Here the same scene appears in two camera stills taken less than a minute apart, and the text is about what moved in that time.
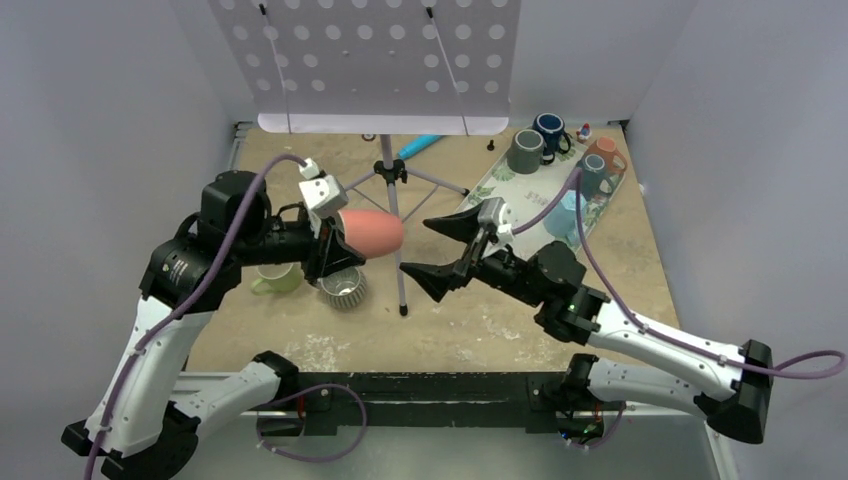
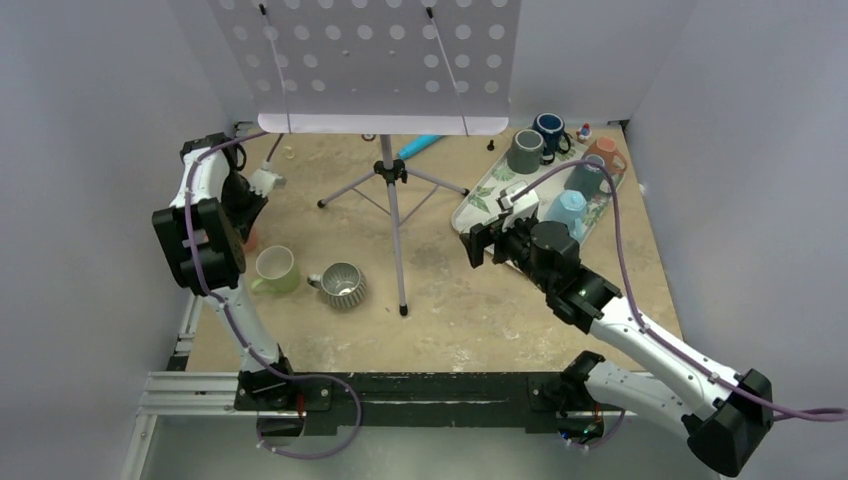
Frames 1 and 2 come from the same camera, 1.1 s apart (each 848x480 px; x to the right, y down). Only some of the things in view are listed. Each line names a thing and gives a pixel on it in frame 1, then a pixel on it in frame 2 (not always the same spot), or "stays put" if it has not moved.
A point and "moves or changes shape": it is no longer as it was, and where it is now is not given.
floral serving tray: x=530 y=195 stays put
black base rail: x=329 y=402 stays put
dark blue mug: x=552 y=128 stays put
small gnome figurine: x=584 y=132 stays put
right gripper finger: x=437 y=280 -> x=480 y=236
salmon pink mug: x=374 y=234 moves or changes shape
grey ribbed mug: x=344 y=289 stays put
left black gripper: x=321 y=259 -> x=244 y=219
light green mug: x=277 y=278 stays put
